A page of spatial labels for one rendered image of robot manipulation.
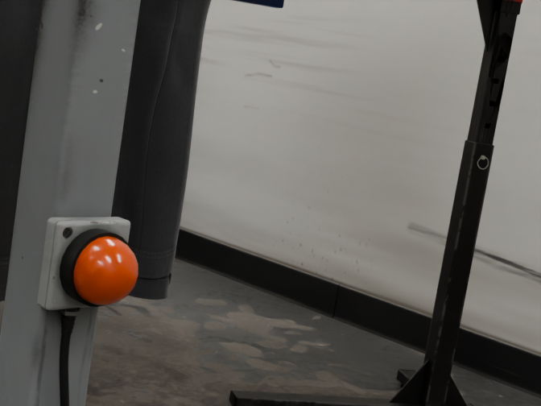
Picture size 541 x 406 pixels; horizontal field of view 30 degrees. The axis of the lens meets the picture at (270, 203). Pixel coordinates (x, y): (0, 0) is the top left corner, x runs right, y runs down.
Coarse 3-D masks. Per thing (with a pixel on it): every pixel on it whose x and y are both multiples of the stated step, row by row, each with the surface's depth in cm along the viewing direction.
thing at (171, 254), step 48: (0, 0) 81; (144, 0) 93; (192, 0) 96; (0, 48) 83; (144, 48) 94; (192, 48) 97; (0, 96) 84; (144, 96) 95; (192, 96) 98; (0, 144) 85; (144, 144) 96; (0, 192) 86; (144, 192) 98; (0, 240) 87; (144, 240) 98; (0, 288) 89; (144, 288) 99
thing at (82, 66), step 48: (48, 0) 55; (96, 0) 54; (48, 48) 55; (96, 48) 54; (48, 96) 55; (96, 96) 55; (48, 144) 55; (96, 144) 56; (48, 192) 55; (96, 192) 57; (48, 240) 54; (48, 288) 54; (0, 336) 59; (48, 336) 56; (0, 384) 58; (48, 384) 57
